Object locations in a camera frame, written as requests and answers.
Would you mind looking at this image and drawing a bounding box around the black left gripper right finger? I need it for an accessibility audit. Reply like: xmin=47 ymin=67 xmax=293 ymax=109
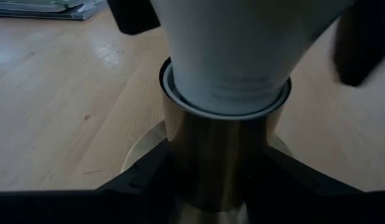
xmin=244 ymin=145 xmax=385 ymax=224

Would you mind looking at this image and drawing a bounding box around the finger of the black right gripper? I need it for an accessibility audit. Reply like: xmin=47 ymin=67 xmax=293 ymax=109
xmin=332 ymin=0 xmax=385 ymax=88
xmin=106 ymin=0 xmax=161 ymax=36

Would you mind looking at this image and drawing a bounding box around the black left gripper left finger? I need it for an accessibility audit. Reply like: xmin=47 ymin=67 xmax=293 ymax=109
xmin=0 ymin=139 xmax=178 ymax=224

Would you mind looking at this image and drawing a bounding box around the brass lamp socket base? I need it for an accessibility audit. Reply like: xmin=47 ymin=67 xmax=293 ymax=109
xmin=120 ymin=57 xmax=294 ymax=224

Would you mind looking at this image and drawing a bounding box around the white frosted lightbulb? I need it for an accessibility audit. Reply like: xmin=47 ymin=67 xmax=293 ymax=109
xmin=148 ymin=0 xmax=352 ymax=116

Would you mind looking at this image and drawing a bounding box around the green notebook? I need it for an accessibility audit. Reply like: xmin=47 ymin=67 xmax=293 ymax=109
xmin=0 ymin=0 xmax=85 ymax=14

